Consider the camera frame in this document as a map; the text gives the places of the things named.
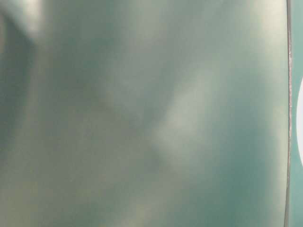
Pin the white round object at edge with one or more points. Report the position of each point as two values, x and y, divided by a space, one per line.
299 122

